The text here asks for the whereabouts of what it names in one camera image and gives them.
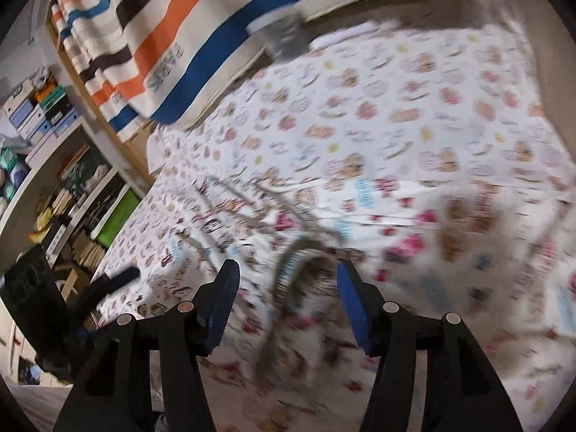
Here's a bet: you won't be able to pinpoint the striped Paris fabric curtain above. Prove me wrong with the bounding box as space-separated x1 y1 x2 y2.
47 0 492 143

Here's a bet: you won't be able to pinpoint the green storage box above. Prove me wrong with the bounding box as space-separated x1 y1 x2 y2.
91 186 141 249

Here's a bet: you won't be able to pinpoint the white cartoon print pants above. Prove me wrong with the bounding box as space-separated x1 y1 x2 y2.
95 175 576 432

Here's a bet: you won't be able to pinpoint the baby bear print bedsheet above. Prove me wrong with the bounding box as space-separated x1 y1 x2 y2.
147 24 575 209

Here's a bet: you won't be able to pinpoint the white bookshelf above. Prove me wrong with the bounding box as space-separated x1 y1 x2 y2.
1 117 153 270

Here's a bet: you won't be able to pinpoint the blue file binders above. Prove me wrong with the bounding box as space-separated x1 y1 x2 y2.
3 76 80 145

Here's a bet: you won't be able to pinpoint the clear plastic cup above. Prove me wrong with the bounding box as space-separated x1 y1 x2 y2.
246 6 309 63

